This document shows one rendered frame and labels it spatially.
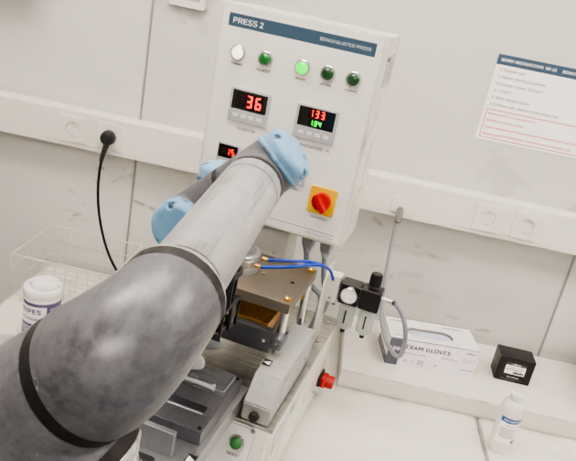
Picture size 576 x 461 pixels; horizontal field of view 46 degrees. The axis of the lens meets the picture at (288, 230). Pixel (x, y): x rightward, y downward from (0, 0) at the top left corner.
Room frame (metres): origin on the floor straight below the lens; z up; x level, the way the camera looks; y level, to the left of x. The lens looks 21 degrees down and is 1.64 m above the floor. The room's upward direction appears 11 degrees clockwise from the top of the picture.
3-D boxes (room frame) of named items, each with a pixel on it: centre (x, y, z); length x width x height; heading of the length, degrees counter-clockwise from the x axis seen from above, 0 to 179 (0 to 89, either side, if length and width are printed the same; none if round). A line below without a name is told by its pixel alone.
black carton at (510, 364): (1.52, -0.63, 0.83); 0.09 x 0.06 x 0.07; 86
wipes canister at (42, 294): (1.35, 0.52, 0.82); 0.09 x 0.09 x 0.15
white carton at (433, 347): (1.53, -0.41, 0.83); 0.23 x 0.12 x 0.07; 94
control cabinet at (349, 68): (1.34, 0.04, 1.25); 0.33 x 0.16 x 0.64; 76
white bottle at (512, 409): (1.27, -0.56, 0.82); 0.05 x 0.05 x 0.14
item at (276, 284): (1.19, 0.05, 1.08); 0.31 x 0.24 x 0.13; 76
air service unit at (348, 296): (1.24, -0.17, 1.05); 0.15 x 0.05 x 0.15; 76
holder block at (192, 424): (0.92, 0.14, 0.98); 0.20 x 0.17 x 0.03; 76
